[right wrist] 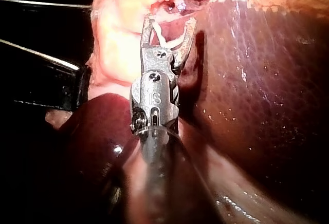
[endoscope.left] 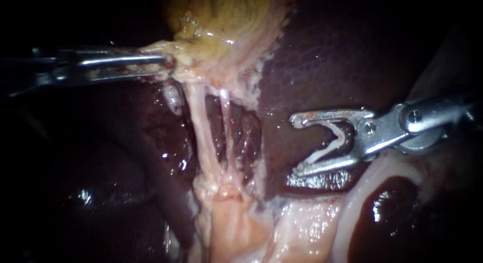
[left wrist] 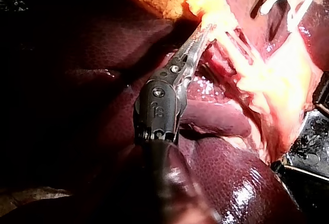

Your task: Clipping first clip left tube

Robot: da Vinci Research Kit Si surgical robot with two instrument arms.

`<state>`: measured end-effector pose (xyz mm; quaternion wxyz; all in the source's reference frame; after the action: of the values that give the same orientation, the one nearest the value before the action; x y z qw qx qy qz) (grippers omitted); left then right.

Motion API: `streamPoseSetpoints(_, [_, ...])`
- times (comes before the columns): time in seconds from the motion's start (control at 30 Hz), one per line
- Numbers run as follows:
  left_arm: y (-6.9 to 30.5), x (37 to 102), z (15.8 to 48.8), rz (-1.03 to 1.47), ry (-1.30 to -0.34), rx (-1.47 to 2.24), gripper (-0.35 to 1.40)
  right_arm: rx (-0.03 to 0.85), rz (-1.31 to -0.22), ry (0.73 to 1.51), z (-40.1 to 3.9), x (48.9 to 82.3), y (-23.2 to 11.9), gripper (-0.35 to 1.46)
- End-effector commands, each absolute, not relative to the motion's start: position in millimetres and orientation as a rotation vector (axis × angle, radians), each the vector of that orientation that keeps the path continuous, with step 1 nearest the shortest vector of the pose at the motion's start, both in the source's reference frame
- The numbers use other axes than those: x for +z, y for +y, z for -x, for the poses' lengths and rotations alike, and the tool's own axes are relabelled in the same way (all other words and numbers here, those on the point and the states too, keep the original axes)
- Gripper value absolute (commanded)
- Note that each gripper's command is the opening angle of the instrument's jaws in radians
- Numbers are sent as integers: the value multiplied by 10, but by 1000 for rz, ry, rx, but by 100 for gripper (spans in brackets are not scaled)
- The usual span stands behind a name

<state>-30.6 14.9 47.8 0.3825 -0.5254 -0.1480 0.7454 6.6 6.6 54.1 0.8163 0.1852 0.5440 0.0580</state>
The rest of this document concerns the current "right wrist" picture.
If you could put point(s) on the right arm instrument jaw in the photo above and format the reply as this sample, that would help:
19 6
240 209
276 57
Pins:
186 44
145 34

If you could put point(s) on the right arm instrument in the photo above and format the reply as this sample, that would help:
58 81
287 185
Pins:
154 93

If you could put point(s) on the white clip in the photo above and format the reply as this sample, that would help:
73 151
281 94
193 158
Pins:
164 43

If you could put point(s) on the pale fatty tissue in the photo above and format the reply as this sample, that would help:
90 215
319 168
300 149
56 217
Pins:
57 118
115 36

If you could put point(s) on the dark red liver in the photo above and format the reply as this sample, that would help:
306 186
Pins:
257 85

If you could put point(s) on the dark metal frame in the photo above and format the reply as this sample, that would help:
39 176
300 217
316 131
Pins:
51 85

